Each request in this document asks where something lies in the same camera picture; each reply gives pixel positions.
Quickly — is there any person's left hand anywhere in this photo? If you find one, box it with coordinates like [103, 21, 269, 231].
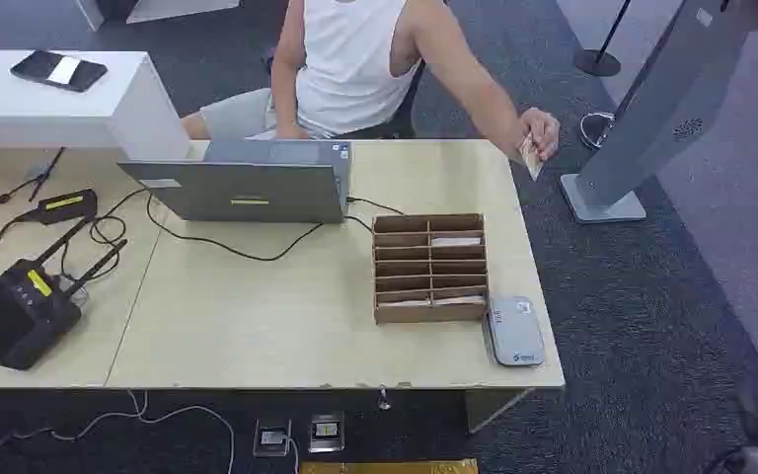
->
[517, 107, 562, 164]

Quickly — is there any chrome-rimmed stanchion base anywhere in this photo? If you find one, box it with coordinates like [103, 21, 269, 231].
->
[578, 111, 616, 152]

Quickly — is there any grey kiosk stand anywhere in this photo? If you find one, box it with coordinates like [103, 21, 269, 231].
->
[559, 0, 758, 226]

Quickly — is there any person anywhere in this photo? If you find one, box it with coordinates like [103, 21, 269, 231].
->
[181, 0, 562, 165]

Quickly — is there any grey card reader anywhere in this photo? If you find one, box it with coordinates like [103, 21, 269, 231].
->
[483, 295, 547, 368]

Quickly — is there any wooden card box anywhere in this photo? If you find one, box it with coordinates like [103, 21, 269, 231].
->
[371, 212, 491, 327]

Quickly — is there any pale desk leg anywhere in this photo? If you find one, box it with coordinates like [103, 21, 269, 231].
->
[463, 388, 537, 435]

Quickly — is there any grey laptop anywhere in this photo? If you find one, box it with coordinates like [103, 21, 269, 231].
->
[116, 138, 353, 226]

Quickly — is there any yellow floor strip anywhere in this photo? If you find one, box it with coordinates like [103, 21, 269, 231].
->
[299, 458, 481, 474]

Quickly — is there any silver floor socket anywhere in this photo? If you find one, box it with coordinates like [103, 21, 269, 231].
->
[307, 412, 346, 455]

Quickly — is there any white furniture base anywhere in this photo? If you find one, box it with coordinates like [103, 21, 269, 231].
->
[74, 0, 244, 34]

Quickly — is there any dark floor socket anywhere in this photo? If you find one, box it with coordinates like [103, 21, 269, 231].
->
[253, 418, 293, 458]

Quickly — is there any black power adapter yellow label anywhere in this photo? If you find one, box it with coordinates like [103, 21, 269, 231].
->
[15, 189, 100, 228]

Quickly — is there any black tablet with white card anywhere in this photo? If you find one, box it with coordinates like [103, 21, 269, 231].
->
[9, 49, 110, 94]

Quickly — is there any white side desk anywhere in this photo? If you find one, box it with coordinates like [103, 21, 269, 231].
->
[0, 49, 191, 163]

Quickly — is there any black router with antennas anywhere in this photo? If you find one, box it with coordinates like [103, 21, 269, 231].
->
[0, 218, 129, 372]

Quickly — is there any black laptop cable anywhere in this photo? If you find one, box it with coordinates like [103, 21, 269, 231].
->
[145, 192, 408, 264]

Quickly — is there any black router cable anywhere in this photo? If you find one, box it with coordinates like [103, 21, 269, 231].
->
[0, 188, 151, 297]

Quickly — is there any white floor cable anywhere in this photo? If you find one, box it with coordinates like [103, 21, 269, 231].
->
[0, 390, 237, 474]

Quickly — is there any thin black cable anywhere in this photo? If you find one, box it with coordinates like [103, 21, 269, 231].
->
[0, 146, 67, 210]

